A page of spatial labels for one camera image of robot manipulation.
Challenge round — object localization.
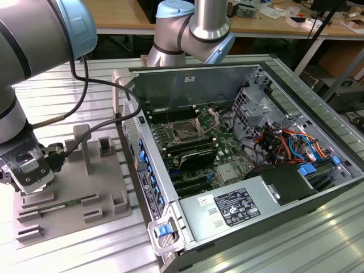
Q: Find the black RAM slot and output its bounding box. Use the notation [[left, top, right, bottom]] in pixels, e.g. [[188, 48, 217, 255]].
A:
[[147, 105, 197, 116], [149, 111, 197, 122]]

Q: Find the CPU socket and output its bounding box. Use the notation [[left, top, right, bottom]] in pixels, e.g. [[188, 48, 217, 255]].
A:
[[170, 121, 198, 143]]

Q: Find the black expansion slot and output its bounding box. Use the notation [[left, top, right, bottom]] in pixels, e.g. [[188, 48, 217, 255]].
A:
[[176, 184, 213, 198], [172, 176, 210, 189]]

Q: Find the green RAM stick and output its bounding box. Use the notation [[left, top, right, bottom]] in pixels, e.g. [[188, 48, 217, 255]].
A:
[[38, 198, 83, 213]]

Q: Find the grey plastic parts rack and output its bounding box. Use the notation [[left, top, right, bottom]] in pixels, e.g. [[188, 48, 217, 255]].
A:
[[11, 123, 134, 250]]

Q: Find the long wooden desk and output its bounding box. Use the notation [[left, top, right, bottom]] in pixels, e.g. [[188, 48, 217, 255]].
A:
[[95, 0, 159, 35]]

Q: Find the blue case latch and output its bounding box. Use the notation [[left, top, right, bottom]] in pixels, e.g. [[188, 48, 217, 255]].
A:
[[155, 224, 171, 237]]

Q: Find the installed black RAM stick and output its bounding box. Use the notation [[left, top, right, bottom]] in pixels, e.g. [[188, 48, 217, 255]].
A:
[[164, 138, 214, 150]]

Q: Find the black graphics card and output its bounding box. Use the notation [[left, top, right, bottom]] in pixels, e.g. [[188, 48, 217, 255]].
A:
[[176, 149, 217, 171]]

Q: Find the metal socket cover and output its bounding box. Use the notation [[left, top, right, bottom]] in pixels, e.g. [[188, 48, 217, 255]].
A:
[[193, 106, 221, 134]]

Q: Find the open PC case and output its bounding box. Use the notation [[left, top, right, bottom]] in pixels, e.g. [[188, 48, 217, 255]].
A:
[[111, 53, 364, 273]]

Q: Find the silver power supply unit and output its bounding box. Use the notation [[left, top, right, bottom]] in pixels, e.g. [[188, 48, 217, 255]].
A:
[[179, 175, 282, 242]]

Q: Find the green motherboard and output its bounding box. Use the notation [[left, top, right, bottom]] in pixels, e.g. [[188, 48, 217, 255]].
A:
[[142, 104, 257, 200]]

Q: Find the silver chipset heatsink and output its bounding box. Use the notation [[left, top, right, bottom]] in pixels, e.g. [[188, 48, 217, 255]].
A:
[[217, 164, 238, 181]]

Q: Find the silver metal drive cage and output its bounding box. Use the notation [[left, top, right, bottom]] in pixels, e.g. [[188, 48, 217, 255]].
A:
[[231, 65, 288, 143]]

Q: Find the green electronics box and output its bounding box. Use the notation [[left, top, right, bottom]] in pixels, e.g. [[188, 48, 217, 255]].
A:
[[237, 4, 257, 18]]

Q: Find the white box on desk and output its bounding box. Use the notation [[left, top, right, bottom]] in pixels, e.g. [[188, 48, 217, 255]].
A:
[[287, 16, 313, 29]]

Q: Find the black box under desk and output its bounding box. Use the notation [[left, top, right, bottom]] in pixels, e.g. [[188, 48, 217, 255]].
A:
[[325, 81, 364, 114]]

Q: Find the white wrist camera with mount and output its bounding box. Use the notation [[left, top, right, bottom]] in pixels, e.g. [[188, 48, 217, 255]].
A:
[[0, 147, 55, 196]]

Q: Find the thin cable with brass sleeve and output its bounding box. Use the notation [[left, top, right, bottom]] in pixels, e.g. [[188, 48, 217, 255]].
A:
[[30, 55, 89, 128]]

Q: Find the thick black camera cable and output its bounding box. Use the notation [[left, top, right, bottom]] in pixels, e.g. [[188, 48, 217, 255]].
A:
[[44, 55, 142, 173]]

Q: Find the orange and red wire bundle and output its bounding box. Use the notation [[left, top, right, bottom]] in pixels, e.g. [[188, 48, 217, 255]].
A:
[[254, 128, 330, 160]]

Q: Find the blue wire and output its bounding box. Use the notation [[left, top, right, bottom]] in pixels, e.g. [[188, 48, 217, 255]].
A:
[[288, 134, 313, 163]]

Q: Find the wooden desk with white frame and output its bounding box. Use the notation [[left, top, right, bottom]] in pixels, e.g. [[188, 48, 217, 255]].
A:
[[230, 0, 364, 75]]

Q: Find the blue disk carrier handle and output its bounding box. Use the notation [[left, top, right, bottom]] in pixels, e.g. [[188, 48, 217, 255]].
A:
[[298, 163, 318, 177]]

